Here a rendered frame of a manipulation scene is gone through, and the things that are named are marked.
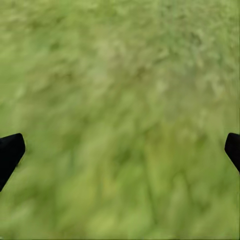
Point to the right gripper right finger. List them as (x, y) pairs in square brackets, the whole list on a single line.
[(232, 149)]

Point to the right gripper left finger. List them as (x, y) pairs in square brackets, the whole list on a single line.
[(12, 148)]

